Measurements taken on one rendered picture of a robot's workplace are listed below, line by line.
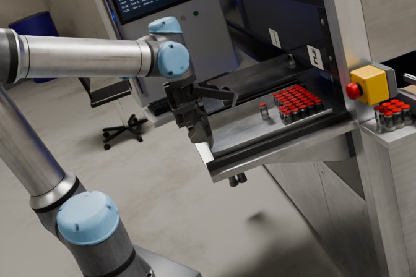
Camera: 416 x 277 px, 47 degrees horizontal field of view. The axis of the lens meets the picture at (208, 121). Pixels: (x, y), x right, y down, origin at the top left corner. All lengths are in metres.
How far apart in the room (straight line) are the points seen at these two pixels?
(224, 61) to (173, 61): 1.22
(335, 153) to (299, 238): 1.02
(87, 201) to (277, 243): 1.48
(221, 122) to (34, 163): 0.65
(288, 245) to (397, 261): 0.87
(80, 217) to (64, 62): 0.30
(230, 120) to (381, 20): 0.54
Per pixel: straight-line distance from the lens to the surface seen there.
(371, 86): 1.16
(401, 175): 1.41
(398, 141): 1.19
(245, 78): 1.82
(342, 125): 1.29
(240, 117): 1.49
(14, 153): 1.04
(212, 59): 2.18
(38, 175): 1.06
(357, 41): 1.22
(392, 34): 1.26
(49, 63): 0.90
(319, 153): 1.38
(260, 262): 2.30
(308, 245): 2.32
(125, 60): 0.96
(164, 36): 1.16
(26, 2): 8.51
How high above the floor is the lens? 1.45
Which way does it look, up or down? 22 degrees down
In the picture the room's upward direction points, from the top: 18 degrees counter-clockwise
